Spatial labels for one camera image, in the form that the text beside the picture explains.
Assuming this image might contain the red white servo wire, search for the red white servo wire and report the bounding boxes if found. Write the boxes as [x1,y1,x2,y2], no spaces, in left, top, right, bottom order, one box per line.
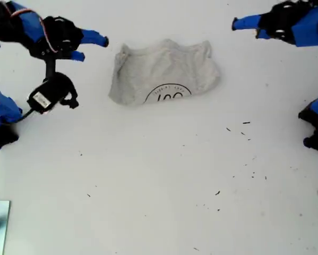
[10,9,56,53]

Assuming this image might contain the black camera stalk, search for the black camera stalk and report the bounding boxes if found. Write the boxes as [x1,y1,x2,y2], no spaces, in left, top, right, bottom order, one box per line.
[44,56,56,81]

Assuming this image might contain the grey t shirt brown sleeves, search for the grey t shirt brown sleeves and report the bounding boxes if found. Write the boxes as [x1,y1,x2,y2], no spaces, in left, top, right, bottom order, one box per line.
[108,38,221,107]

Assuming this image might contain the black camera cable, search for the black camera cable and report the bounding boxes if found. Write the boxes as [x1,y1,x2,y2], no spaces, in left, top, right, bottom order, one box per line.
[14,108,34,123]

